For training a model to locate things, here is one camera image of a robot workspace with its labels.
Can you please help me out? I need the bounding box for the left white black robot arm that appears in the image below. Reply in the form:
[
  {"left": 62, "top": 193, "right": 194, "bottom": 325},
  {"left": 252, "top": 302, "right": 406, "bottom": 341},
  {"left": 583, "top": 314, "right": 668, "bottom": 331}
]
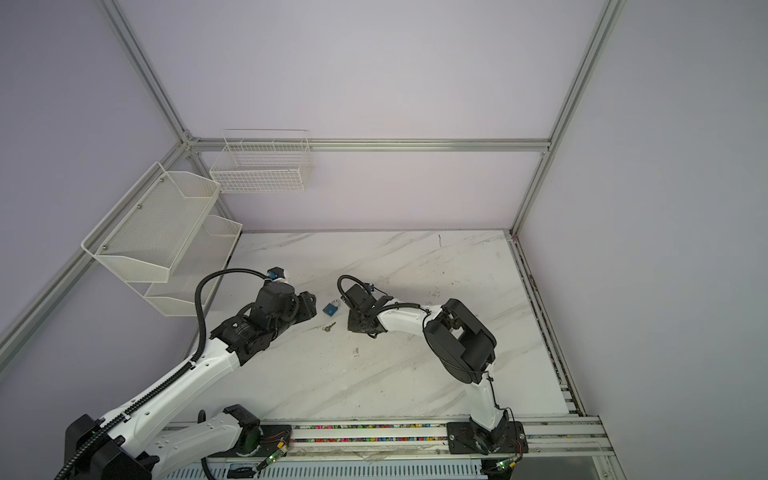
[{"left": 57, "top": 281, "right": 316, "bottom": 479}]

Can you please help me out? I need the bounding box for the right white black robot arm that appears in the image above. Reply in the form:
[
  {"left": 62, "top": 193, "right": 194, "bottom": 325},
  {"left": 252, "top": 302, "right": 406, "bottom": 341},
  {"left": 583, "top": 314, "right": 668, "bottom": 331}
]
[{"left": 340, "top": 282, "right": 512, "bottom": 451}]

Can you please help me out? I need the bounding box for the large blue padlock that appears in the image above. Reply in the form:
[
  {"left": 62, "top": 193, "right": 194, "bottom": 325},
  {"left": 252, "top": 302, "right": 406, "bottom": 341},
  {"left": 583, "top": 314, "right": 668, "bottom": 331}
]
[{"left": 323, "top": 299, "right": 340, "bottom": 317}]

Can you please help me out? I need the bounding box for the lower white mesh shelf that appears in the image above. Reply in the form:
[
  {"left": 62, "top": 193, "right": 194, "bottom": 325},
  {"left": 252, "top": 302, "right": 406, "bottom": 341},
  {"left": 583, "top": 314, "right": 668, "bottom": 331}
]
[{"left": 143, "top": 215, "right": 242, "bottom": 317}]

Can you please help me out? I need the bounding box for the white mesh shelf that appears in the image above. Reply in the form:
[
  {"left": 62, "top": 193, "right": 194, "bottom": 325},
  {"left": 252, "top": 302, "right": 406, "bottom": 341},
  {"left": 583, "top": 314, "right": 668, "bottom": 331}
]
[
  {"left": 81, "top": 163, "right": 221, "bottom": 283},
  {"left": 143, "top": 215, "right": 242, "bottom": 317}
]

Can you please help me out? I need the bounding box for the upper white mesh shelf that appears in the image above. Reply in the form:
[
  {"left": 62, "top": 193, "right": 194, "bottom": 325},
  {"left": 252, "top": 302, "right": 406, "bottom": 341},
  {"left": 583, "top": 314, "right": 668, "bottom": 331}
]
[{"left": 81, "top": 163, "right": 221, "bottom": 283}]

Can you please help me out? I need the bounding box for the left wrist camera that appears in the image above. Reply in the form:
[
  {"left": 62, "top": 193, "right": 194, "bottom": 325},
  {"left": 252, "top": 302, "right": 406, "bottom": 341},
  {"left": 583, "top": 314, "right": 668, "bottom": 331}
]
[{"left": 267, "top": 267, "right": 286, "bottom": 281}]

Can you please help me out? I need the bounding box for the left black corrugated cable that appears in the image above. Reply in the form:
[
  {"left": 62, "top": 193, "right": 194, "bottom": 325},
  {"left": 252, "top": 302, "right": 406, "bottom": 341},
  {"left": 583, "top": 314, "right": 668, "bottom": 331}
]
[{"left": 191, "top": 267, "right": 271, "bottom": 361}]

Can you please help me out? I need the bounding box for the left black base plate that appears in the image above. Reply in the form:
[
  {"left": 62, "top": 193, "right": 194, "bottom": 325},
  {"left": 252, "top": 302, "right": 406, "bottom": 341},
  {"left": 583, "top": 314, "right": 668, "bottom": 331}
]
[{"left": 211, "top": 424, "right": 292, "bottom": 458}]

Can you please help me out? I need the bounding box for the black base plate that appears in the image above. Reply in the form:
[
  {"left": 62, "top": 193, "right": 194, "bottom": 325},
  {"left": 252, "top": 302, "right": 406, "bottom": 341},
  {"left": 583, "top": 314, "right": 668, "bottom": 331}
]
[
  {"left": 446, "top": 421, "right": 529, "bottom": 455},
  {"left": 211, "top": 424, "right": 292, "bottom": 458}
]

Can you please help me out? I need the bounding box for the white wire basket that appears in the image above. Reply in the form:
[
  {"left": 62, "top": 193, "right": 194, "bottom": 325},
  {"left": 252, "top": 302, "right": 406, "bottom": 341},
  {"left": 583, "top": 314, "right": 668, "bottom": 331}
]
[{"left": 209, "top": 129, "right": 314, "bottom": 194}]

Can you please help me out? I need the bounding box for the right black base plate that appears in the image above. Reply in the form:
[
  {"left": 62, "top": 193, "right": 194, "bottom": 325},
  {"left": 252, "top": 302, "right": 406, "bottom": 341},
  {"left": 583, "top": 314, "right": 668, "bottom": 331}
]
[{"left": 446, "top": 421, "right": 529, "bottom": 455}]

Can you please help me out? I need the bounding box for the aluminium frame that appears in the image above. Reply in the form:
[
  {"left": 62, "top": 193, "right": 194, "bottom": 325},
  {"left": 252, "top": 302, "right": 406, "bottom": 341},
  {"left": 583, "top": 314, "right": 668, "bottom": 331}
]
[{"left": 1, "top": 1, "right": 625, "bottom": 376}]

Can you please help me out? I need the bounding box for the aluminium mounting rail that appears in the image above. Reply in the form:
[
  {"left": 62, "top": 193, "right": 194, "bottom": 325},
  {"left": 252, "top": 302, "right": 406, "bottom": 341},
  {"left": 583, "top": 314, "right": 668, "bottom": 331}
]
[{"left": 116, "top": 415, "right": 616, "bottom": 466}]

